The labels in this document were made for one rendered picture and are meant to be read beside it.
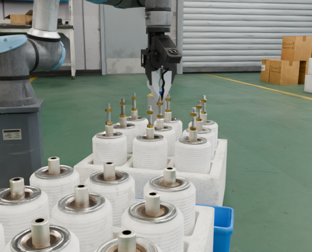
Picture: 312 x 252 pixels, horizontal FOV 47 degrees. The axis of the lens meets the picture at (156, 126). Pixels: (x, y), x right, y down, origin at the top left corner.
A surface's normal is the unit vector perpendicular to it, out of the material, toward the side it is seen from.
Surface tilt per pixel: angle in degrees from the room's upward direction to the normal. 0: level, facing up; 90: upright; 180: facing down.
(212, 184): 90
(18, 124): 90
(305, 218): 0
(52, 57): 102
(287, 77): 90
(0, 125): 90
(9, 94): 73
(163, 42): 31
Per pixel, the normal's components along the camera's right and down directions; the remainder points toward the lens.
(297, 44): 0.23, 0.21
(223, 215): -0.23, 0.18
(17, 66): 0.67, 0.16
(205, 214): 0.00, -0.97
